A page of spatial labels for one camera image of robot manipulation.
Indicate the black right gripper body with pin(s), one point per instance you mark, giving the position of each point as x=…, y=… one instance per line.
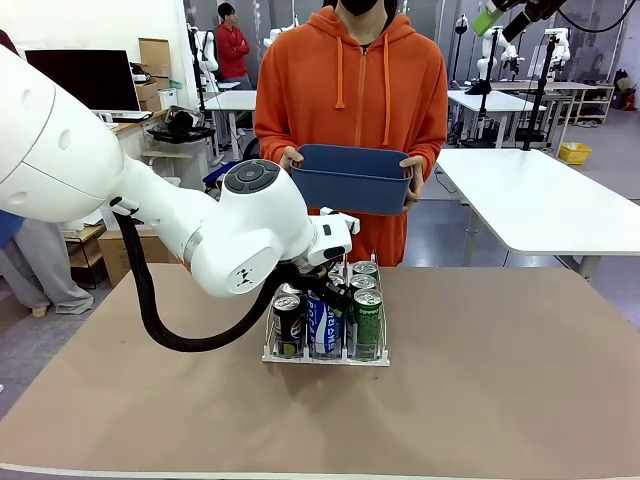
x=530, y=6

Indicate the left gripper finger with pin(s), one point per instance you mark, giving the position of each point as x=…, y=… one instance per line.
x=336, y=301
x=311, y=294

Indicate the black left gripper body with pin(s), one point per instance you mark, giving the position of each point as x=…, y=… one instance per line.
x=295, y=272

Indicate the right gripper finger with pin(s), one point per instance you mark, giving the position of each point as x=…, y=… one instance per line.
x=485, y=22
x=517, y=26

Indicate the blue Pocari Sweat can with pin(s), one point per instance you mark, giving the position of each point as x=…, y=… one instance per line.
x=325, y=335
x=339, y=280

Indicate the black can with red logo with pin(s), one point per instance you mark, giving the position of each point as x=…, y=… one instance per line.
x=289, y=325

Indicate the blue plastic basket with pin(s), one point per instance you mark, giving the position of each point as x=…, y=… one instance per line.
x=352, y=187

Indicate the person's right forearm orange sleeve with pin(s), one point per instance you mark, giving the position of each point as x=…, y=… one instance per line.
x=272, y=140

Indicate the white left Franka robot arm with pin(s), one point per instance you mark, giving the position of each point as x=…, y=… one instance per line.
x=150, y=200

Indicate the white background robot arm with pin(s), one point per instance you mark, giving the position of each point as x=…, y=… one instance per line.
x=560, y=50
x=505, y=47
x=210, y=52

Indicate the person's left forearm orange sleeve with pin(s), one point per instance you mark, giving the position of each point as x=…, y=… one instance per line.
x=432, y=147

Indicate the black beverage can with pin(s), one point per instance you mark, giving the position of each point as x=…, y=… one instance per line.
x=289, y=288

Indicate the person's right hand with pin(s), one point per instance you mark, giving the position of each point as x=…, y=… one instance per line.
x=291, y=159

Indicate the person's left hand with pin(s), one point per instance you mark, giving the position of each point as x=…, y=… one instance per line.
x=418, y=177

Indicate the black light stand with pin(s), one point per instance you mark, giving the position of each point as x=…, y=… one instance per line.
x=462, y=22

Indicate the clear acrylic can rack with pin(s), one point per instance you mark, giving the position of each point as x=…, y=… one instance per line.
x=325, y=361

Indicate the white office table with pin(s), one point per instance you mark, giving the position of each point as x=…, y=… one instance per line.
x=500, y=102
x=230, y=100

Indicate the black tripod stand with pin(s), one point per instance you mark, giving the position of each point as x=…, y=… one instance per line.
x=537, y=105

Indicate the wooden shelf table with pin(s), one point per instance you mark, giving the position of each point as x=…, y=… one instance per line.
x=590, y=86

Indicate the black pole stand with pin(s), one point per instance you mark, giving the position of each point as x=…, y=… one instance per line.
x=479, y=143

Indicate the blue cloth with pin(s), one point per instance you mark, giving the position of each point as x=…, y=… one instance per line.
x=215, y=177

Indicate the black office chair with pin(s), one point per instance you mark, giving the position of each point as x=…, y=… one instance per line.
x=251, y=149

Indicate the yellow plastic basket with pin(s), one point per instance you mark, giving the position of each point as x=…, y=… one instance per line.
x=575, y=154

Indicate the person in orange hoodie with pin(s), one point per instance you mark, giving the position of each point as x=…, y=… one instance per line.
x=350, y=90

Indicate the large brown cardboard box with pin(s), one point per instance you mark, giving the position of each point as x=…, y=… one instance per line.
x=120, y=255

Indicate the large white table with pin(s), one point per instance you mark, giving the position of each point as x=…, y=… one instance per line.
x=550, y=210

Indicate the black gear bundle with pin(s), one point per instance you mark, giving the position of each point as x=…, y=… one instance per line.
x=180, y=125

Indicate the white desk with wood top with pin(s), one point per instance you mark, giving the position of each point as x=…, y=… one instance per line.
x=135, y=140

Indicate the low wooden shelf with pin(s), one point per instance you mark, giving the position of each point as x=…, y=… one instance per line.
x=85, y=250

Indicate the white plastic bin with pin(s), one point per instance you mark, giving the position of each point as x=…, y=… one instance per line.
x=168, y=98

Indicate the small brown cardboard box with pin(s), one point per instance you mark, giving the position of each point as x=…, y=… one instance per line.
x=147, y=95

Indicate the person in red sweater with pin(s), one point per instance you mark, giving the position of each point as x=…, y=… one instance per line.
x=232, y=50

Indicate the person in maroon top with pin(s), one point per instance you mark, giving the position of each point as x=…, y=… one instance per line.
x=40, y=270

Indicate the open brown cardboard box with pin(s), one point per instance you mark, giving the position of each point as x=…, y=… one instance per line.
x=154, y=57

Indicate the black computer monitor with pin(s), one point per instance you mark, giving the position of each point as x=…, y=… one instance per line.
x=100, y=75

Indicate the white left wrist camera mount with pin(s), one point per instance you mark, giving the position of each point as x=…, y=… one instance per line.
x=345, y=220

